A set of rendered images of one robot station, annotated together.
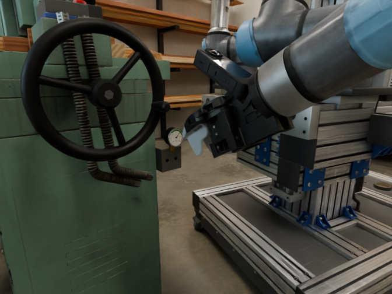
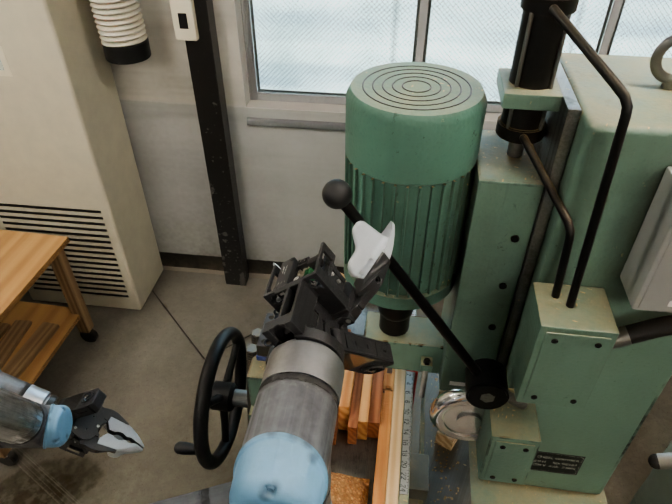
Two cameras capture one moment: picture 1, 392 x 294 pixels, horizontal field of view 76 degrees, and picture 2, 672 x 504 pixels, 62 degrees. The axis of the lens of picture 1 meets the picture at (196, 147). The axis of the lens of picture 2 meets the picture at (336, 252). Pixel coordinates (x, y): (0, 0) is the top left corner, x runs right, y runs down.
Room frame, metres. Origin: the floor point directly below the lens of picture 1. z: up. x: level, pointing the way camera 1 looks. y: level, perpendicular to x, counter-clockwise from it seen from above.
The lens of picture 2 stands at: (1.22, -0.11, 1.79)
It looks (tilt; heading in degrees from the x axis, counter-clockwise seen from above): 39 degrees down; 138
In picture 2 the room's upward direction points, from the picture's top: straight up
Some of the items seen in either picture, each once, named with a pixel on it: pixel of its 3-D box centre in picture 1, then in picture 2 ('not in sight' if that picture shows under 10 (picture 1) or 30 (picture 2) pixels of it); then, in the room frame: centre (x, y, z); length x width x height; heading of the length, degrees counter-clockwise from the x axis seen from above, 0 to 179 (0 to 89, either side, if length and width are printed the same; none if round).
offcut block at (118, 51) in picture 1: (116, 51); not in sight; (0.77, 0.23, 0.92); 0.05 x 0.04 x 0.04; 22
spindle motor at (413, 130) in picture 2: not in sight; (406, 191); (0.79, 0.41, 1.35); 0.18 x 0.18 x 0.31
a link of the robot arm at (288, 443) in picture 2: not in sight; (286, 454); (1.00, 0.03, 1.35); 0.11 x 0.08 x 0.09; 130
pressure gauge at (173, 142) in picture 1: (173, 139); not in sight; (0.80, 0.07, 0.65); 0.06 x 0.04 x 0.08; 130
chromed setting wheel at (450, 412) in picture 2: not in sight; (468, 414); (0.97, 0.40, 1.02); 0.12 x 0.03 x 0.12; 40
